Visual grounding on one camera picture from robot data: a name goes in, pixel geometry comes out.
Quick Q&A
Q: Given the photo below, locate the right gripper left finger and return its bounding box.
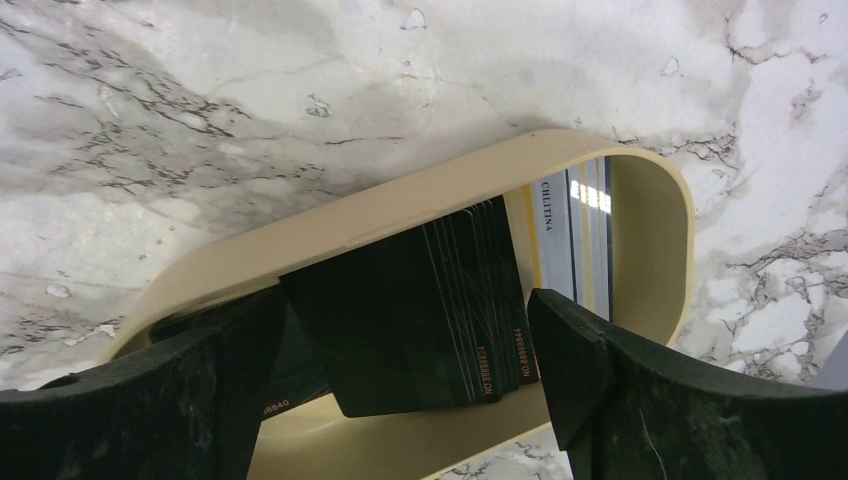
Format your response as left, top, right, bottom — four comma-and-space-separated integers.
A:
1, 286, 287, 479

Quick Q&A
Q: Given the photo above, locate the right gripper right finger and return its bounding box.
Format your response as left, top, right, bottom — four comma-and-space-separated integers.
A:
527, 289, 847, 479

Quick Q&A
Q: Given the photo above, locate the beige oval tray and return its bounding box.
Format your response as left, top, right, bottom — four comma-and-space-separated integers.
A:
104, 129, 694, 479

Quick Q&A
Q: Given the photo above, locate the stack of credit cards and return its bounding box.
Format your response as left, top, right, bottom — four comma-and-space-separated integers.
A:
263, 157, 613, 417

